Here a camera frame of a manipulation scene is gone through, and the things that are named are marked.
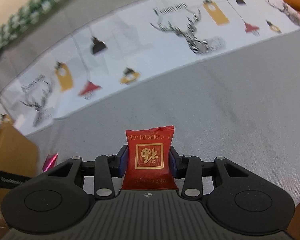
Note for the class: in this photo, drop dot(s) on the purple silver wrapper packet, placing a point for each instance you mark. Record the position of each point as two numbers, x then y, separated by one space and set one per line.
50 162

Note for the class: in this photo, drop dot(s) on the red square snack packet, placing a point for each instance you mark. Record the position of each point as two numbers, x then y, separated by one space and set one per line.
148 166

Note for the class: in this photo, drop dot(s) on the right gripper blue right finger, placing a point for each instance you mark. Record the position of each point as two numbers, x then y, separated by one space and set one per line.
175 163

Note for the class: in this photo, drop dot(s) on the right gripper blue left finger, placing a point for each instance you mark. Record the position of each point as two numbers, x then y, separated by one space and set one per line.
121 160

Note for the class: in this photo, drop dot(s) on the brown cardboard box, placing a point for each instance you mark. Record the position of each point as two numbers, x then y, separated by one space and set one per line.
18 155

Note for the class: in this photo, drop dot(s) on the green checkered cloth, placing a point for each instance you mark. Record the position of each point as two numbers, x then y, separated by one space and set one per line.
26 17

